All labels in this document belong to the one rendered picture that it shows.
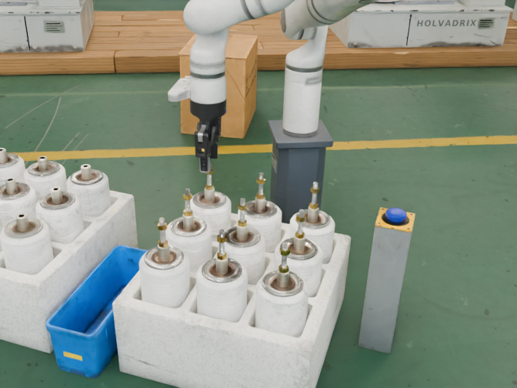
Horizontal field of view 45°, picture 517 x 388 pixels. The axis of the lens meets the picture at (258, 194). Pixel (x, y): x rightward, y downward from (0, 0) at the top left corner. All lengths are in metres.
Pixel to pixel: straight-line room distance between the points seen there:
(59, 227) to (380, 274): 0.69
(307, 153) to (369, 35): 1.64
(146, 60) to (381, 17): 1.14
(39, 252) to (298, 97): 0.70
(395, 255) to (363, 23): 2.02
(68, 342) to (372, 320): 0.62
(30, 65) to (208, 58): 1.88
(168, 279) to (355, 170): 1.07
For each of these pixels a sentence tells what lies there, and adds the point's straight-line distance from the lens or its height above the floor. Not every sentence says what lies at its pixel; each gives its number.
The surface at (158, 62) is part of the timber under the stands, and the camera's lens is 2.98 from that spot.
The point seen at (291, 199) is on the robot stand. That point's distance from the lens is 1.65.
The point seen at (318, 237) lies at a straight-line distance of 1.31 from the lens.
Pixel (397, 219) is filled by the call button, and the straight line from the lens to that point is 1.23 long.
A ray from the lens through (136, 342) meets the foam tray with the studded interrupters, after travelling 1.27.
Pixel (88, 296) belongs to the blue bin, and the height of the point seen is 0.08.
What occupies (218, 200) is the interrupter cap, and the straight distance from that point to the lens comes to 1.39.
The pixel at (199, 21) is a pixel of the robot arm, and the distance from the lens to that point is 1.19.
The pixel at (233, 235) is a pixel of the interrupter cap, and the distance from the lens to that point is 1.27.
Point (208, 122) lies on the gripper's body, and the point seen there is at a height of 0.45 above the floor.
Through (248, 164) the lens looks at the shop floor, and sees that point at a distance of 2.11.
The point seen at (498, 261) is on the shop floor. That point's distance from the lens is 1.78.
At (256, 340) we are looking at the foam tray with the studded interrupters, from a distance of 1.15.
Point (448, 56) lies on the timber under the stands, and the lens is 3.27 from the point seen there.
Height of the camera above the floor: 0.95
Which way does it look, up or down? 30 degrees down
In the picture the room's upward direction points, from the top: 2 degrees clockwise
